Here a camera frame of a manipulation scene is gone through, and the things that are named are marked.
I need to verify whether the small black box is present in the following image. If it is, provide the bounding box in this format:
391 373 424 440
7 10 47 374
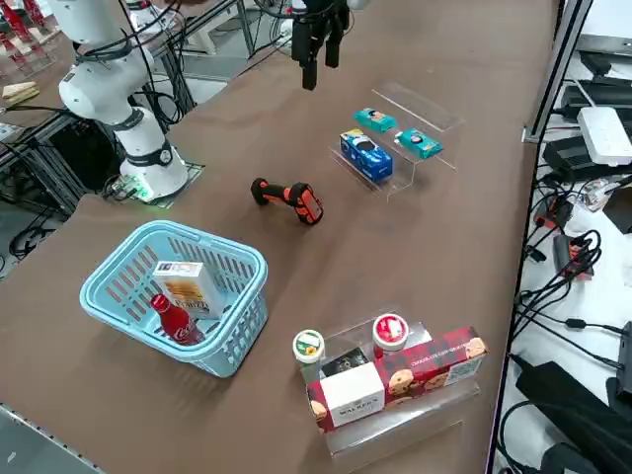
319 347 370 380

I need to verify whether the clear acrylic tiered shelf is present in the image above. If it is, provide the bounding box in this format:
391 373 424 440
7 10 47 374
298 315 483 458
328 81 468 206

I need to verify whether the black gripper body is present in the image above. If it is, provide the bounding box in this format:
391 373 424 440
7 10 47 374
293 0 351 24

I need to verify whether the white orange cookie box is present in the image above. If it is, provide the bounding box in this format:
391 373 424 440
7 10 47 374
150 260 226 321

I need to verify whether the blue Oreo cookie box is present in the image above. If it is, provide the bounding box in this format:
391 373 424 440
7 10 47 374
339 128 395 185

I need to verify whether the red Coca-Cola bottle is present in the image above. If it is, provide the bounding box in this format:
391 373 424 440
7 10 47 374
149 291 206 347

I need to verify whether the red-lid cup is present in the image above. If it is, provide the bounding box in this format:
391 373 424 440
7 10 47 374
370 314 411 360

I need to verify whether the green-lid white cup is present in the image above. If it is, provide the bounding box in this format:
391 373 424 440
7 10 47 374
291 329 328 384

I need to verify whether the blue plastic shopping basket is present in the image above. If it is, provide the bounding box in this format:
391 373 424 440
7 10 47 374
78 219 271 379

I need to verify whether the red tartan cookie box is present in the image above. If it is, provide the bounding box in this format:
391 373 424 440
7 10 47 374
305 325 490 435

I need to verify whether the teal snack packet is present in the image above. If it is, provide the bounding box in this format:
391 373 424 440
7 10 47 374
352 107 399 133
394 127 444 160

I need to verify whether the black power adapter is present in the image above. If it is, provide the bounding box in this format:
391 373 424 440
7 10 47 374
541 135 613 183

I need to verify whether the black orange barcode scanner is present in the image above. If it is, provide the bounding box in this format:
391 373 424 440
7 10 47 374
250 176 326 227

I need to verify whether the black orange charger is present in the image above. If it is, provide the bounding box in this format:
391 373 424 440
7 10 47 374
551 231 601 281

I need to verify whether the aluminium stand post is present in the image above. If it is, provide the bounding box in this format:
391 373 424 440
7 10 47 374
521 0 593 145

